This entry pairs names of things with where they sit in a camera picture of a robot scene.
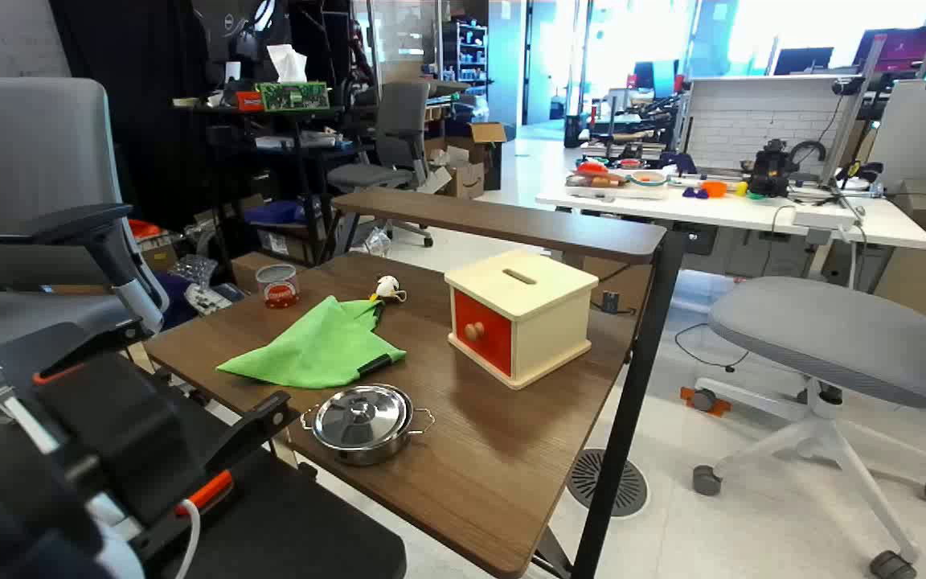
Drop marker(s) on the green cloth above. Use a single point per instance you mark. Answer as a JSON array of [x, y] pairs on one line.
[[334, 345]]

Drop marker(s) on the grey office chair right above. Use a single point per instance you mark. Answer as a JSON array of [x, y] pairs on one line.
[[835, 339]]

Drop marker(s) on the grey office chair left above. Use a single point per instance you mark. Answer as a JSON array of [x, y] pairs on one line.
[[69, 255]]

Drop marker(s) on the white desk with clutter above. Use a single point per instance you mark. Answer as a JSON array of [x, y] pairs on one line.
[[730, 122]]

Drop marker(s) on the black shelf rack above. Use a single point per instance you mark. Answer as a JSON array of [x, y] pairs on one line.
[[273, 127]]

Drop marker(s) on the small white figurine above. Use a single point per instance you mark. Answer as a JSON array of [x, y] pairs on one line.
[[392, 290]]

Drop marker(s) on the grey chair in background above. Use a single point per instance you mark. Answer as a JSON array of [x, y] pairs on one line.
[[398, 142]]

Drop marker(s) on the clear cup with red contents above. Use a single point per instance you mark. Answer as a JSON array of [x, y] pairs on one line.
[[279, 284]]

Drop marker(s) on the wooden box with red drawer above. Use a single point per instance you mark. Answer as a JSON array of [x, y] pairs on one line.
[[519, 312]]

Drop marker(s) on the silver pot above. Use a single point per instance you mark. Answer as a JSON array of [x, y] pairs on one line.
[[361, 443]]

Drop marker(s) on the grey office chair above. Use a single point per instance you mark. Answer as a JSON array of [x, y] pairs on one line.
[[69, 255], [835, 339]]

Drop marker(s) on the black equipment in foreground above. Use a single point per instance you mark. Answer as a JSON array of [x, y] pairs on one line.
[[109, 475]]

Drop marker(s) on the silver pot lid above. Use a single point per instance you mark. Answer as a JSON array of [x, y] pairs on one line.
[[380, 405]]

